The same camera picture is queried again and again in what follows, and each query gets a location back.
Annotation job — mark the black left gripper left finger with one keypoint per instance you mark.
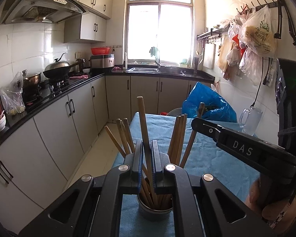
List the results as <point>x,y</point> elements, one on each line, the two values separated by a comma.
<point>130,180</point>

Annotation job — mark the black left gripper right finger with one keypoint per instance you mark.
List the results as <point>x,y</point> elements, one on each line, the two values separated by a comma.
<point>160,182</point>

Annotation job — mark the steel kitchen sink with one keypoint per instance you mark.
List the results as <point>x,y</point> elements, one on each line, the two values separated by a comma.
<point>173,70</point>

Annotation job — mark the kitchen window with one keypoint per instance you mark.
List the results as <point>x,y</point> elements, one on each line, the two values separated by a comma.
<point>159,31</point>

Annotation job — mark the person's right hand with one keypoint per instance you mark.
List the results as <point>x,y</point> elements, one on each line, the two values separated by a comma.
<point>271,211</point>

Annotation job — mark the dark chopstick holder cup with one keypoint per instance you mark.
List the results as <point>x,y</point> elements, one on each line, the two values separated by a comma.
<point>147,209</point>

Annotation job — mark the wooden chopstick pair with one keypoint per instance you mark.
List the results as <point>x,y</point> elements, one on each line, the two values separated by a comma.
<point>128,135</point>
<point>122,136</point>

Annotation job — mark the clear glass mug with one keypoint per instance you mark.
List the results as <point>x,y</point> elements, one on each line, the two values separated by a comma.
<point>249,120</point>

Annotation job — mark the blue plastic bag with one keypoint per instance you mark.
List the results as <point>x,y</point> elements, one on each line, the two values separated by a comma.
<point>216,107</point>

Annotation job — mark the silver rice cooker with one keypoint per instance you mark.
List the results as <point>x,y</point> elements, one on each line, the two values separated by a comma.
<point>102,61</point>

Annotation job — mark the red plastic basin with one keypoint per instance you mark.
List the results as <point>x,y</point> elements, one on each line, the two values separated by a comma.
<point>100,51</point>

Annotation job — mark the black wok with lid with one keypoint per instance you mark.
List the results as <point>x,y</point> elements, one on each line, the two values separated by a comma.
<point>58,69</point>

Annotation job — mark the yellow hanging plastic bag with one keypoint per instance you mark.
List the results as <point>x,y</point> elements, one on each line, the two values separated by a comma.
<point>256,33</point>

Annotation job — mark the steel cooking pot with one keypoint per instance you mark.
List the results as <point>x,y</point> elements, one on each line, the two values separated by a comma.
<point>30,79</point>

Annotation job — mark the clear bag on counter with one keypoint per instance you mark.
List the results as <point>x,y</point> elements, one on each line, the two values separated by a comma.
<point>11,96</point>

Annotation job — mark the steel range hood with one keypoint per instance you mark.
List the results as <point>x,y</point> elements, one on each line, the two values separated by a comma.
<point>41,11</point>

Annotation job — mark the wall utensil rack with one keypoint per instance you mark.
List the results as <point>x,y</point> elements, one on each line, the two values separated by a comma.
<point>213,32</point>

